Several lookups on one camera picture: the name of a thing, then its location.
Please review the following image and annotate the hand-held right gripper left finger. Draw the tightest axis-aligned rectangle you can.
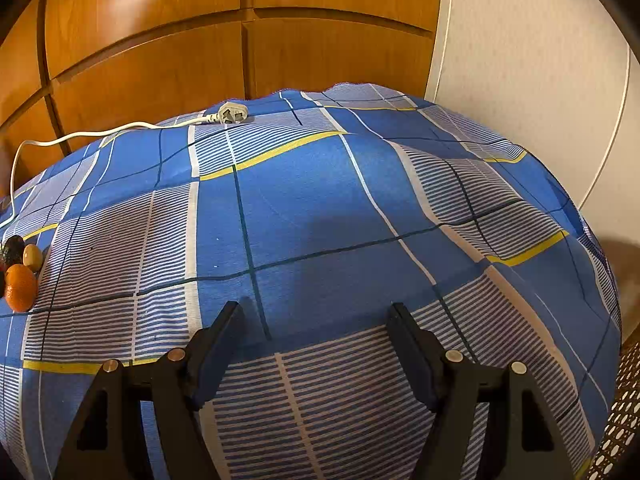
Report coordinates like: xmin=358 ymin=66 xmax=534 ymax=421
xmin=54 ymin=301 xmax=246 ymax=480

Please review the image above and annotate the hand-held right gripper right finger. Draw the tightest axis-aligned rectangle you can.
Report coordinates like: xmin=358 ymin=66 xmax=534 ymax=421
xmin=386 ymin=302 xmax=576 ymax=480

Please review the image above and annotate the blue plaid tablecloth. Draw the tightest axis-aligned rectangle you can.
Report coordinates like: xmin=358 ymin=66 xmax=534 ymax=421
xmin=0 ymin=82 xmax=623 ymax=480

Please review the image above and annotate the woven rattan chair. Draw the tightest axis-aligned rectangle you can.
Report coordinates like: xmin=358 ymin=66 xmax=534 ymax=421
xmin=582 ymin=340 xmax=640 ymax=480

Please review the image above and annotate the orange tangerine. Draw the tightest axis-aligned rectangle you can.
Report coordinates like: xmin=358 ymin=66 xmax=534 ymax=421
xmin=4 ymin=263 xmax=39 ymax=312

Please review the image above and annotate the small yellowish round fruit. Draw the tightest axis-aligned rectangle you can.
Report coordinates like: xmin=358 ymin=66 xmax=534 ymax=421
xmin=22 ymin=244 xmax=44 ymax=273

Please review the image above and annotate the wooden wardrobe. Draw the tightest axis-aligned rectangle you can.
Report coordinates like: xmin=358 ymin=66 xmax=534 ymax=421
xmin=0 ymin=0 xmax=443 ymax=191

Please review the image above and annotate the white power cable with plug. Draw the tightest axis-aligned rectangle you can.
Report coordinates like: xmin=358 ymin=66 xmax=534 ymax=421
xmin=0 ymin=101 xmax=248 ymax=231

